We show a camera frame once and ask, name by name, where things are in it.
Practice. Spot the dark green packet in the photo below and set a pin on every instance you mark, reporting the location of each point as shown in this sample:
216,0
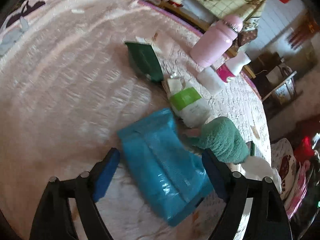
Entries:
144,62

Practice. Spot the floral covered sofa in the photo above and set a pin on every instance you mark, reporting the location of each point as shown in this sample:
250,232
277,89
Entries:
299,182

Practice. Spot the green fuzzy sock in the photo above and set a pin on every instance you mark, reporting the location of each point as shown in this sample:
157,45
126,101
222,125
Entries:
223,138

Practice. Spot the blue plastic wrapper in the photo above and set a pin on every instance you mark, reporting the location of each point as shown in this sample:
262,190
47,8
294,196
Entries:
170,178

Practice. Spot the white tissue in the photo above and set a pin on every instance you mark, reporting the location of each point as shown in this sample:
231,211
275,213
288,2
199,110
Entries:
257,168

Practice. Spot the red cushion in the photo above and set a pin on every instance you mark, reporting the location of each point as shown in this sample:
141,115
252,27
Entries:
304,150

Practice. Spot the wooden chair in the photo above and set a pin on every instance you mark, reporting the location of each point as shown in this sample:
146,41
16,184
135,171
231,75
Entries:
274,78

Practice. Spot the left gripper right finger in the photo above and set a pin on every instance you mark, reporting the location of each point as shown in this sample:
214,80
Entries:
267,219

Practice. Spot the white bottle cap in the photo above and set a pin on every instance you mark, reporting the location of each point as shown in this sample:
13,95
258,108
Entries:
210,80

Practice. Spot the pink quilted table cover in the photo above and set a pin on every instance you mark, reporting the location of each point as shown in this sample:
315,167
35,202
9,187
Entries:
67,88

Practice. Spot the green white pouch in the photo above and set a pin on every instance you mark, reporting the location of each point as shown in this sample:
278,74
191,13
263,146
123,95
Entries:
186,102

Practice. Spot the wooden low cabinet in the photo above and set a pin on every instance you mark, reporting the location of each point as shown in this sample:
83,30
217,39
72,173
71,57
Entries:
200,25

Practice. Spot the white bottle pink label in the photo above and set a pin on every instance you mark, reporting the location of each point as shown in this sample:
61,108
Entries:
232,67

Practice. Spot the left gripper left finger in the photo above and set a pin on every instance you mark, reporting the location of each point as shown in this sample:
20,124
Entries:
53,217

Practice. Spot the pink thermos bottle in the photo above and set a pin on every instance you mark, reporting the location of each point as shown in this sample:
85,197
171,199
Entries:
216,40

